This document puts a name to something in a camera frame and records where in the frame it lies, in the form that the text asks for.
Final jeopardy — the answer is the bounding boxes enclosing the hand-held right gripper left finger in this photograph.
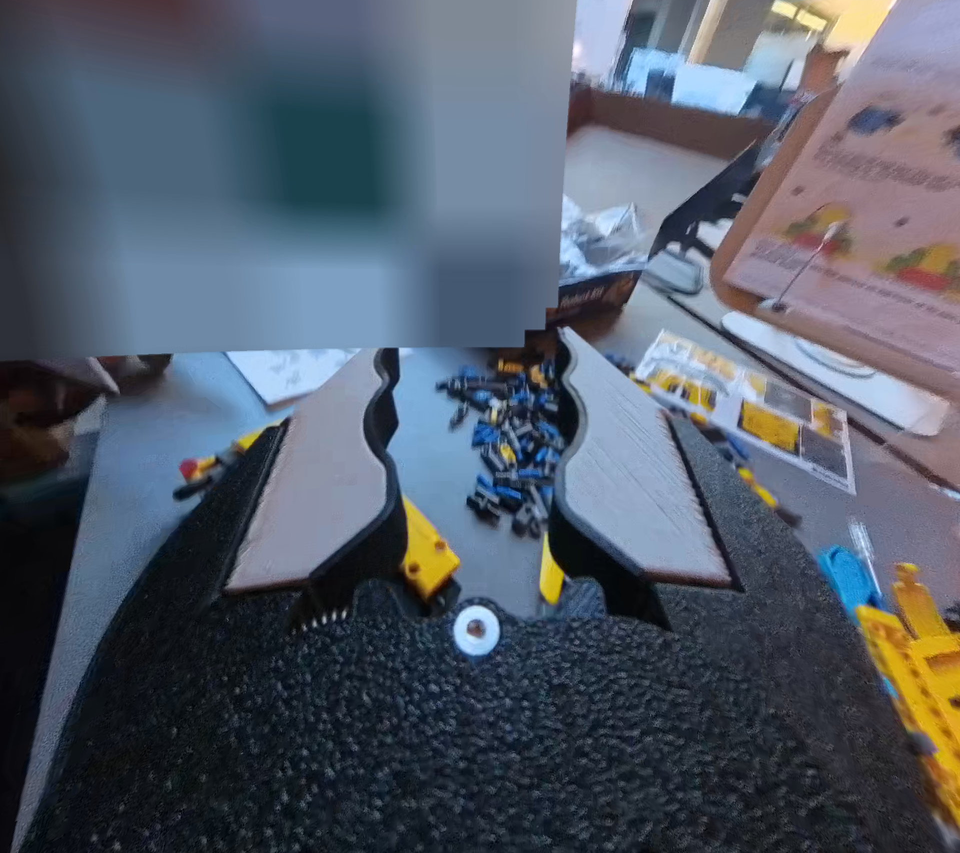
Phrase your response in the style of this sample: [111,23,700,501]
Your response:
[223,346,410,610]

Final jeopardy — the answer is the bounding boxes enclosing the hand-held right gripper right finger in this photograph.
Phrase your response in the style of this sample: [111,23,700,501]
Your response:
[549,326,735,625]

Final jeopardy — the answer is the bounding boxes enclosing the yellow black brick model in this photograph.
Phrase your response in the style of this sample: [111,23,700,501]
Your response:
[172,421,462,603]

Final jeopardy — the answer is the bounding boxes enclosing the pile of small brick parts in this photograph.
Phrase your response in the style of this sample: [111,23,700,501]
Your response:
[435,354,567,539]

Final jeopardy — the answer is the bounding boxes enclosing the grey desk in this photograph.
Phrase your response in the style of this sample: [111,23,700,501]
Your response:
[15,283,960,853]

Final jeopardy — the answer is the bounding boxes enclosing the yellow curved panel piece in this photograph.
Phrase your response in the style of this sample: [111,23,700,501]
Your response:
[538,534,565,605]

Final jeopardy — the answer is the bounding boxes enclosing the white instruction booklet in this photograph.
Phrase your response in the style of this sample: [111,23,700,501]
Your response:
[225,348,361,408]

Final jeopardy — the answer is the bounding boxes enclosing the yellow black sticker sheet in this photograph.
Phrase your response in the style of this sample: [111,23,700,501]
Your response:
[633,329,858,494]

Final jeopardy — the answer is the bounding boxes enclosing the blue brick separator tool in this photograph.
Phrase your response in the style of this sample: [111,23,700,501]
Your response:
[817,545,886,607]

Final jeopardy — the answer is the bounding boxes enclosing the white stand base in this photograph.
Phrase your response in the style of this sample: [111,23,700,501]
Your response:
[720,309,950,438]

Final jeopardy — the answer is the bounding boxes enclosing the instruction sheet on stand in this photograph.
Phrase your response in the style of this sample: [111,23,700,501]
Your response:
[708,0,960,382]

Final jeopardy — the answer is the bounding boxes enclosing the black tablet stand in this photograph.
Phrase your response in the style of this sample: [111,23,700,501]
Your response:
[648,140,774,295]

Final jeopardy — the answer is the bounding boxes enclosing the person's black trousers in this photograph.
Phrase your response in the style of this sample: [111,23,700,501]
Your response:
[0,474,99,832]

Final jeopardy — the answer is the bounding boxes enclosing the pile of yellow brick beams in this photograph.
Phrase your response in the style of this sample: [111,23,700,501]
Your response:
[855,564,960,824]

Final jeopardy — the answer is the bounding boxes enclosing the brown cardboard tray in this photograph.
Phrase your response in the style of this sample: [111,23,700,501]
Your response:
[566,84,777,209]

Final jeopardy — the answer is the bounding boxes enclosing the printed instruction sheet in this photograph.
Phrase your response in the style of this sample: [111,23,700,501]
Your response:
[731,43,960,329]

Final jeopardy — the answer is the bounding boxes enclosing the metal wire page holder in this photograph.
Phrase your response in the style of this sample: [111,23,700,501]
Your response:
[761,223,841,314]

